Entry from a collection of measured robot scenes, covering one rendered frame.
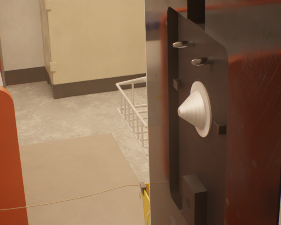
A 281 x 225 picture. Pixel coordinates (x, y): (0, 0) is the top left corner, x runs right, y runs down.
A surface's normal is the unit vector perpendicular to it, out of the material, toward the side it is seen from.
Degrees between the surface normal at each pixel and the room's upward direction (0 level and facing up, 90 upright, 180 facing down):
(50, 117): 0
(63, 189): 0
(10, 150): 90
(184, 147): 90
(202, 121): 103
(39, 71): 90
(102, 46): 90
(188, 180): 0
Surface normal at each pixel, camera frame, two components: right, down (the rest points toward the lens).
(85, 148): -0.03, -0.92
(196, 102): -0.48, -0.29
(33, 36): 0.27, 0.37
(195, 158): -0.96, 0.14
